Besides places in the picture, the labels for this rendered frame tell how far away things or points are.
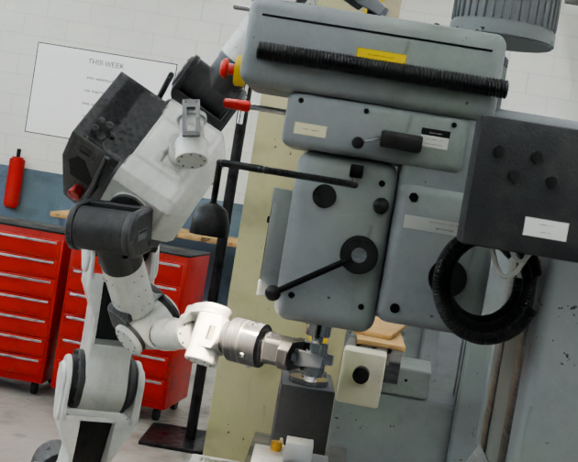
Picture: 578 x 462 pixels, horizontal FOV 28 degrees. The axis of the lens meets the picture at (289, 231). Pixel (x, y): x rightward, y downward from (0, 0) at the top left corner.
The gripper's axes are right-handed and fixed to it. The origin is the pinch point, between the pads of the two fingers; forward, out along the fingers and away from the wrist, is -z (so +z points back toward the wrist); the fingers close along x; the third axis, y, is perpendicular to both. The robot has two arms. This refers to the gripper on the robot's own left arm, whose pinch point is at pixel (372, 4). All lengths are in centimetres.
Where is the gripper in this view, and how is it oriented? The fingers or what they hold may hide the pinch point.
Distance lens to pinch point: 224.2
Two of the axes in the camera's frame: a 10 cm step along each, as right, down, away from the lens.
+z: -7.2, -6.4, 2.5
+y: 6.1, -7.7, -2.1
